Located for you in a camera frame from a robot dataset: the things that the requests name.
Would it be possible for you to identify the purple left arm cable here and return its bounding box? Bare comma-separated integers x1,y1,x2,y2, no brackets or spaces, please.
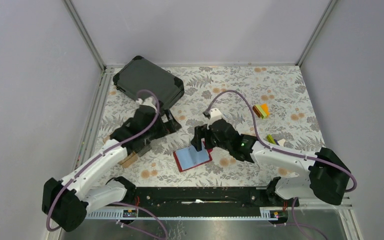
45,89,161,232

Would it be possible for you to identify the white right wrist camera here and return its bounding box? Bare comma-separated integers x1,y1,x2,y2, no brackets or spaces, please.
203,108,224,125

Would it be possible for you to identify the clear acrylic card organizer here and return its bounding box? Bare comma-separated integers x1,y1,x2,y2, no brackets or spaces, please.
130,132,159,157

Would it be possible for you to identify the dark grey hard case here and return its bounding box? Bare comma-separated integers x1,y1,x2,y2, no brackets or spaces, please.
112,55,185,112

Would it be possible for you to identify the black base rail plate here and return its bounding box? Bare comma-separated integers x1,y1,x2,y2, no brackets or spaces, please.
121,186,300,218

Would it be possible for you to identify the wooden block base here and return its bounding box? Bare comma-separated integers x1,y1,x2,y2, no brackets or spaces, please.
118,152,139,169

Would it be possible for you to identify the orange green sticky note block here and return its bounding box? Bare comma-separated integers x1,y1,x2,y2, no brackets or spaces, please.
252,103,270,119

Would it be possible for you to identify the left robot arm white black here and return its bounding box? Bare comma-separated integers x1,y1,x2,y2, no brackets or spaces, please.
42,106,182,232

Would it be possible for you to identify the red leather card holder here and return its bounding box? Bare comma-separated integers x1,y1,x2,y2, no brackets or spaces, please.
173,142,213,172

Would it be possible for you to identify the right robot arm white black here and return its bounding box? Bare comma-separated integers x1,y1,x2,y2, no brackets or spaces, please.
190,119,351,206

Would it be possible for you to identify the floral patterned table mat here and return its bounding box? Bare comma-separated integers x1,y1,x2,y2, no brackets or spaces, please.
96,66,325,187

